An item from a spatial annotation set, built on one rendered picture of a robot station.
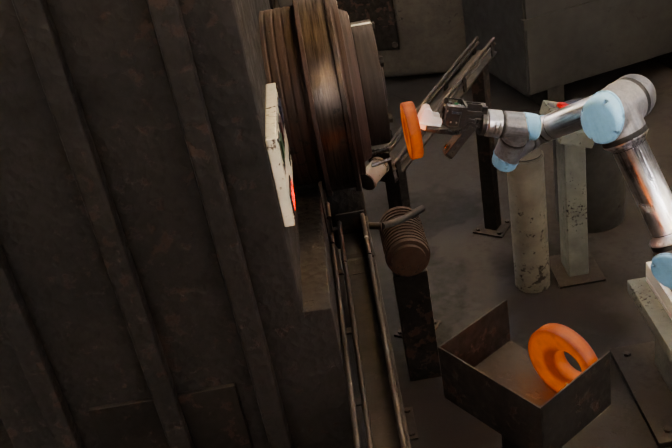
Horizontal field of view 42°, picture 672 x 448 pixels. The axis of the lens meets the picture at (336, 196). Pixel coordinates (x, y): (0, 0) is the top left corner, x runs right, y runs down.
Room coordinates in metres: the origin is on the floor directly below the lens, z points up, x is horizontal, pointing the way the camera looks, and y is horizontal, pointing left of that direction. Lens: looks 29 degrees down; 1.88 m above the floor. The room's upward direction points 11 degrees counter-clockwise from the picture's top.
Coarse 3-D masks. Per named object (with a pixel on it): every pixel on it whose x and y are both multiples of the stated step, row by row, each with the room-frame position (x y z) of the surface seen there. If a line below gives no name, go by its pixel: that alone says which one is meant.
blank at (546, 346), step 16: (544, 336) 1.35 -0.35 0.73; (560, 336) 1.31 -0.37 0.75; (576, 336) 1.31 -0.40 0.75; (544, 352) 1.35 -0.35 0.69; (560, 352) 1.34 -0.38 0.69; (576, 352) 1.28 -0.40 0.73; (592, 352) 1.28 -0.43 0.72; (544, 368) 1.35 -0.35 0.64; (560, 368) 1.32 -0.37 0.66; (560, 384) 1.32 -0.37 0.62
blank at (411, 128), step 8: (400, 104) 2.20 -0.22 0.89; (408, 104) 2.17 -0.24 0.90; (400, 112) 2.23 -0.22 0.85; (408, 112) 2.13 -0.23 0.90; (416, 112) 2.13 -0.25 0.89; (408, 120) 2.11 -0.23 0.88; (416, 120) 2.11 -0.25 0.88; (408, 128) 2.10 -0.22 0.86; (416, 128) 2.10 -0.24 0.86; (408, 136) 2.12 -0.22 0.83; (416, 136) 2.09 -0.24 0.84; (408, 144) 2.15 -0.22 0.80; (416, 144) 2.09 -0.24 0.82; (408, 152) 2.18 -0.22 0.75; (416, 152) 2.10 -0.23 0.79
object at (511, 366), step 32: (480, 320) 1.45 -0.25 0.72; (448, 352) 1.36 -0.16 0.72; (480, 352) 1.44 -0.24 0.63; (512, 352) 1.46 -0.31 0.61; (608, 352) 1.28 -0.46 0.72; (448, 384) 1.37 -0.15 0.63; (480, 384) 1.29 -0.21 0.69; (512, 384) 1.37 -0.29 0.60; (544, 384) 1.35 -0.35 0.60; (576, 384) 1.22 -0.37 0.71; (608, 384) 1.28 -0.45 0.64; (480, 416) 1.30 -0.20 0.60; (512, 416) 1.23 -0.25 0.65; (544, 416) 1.17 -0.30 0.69; (576, 416) 1.22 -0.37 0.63
